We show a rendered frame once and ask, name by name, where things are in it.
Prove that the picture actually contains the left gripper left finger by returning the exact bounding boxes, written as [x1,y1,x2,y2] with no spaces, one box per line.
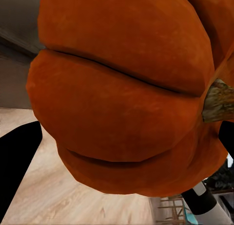
[0,121,43,224]

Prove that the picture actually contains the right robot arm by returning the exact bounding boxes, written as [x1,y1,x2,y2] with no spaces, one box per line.
[180,181,234,225]

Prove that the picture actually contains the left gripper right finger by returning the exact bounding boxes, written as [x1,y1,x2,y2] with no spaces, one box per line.
[218,121,234,159]

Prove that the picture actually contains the pumpkin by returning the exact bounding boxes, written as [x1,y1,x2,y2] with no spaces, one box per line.
[26,0,234,197]

